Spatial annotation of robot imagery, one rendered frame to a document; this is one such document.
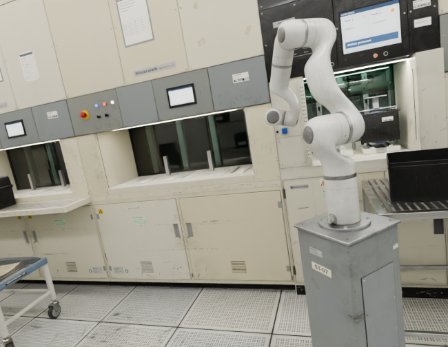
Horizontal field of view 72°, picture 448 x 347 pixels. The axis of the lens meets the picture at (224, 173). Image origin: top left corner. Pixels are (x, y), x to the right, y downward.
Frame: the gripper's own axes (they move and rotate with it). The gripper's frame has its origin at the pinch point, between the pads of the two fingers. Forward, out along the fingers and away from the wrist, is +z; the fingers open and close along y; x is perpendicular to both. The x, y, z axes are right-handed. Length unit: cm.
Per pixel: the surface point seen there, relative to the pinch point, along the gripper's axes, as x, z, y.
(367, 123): -14, 29, 48
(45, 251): -85, 8, -218
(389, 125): -17, 29, 60
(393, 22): 38, 9, 62
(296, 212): -62, 9, 0
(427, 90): 1, 4, 74
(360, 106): -5, 99, 51
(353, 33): 37, 9, 42
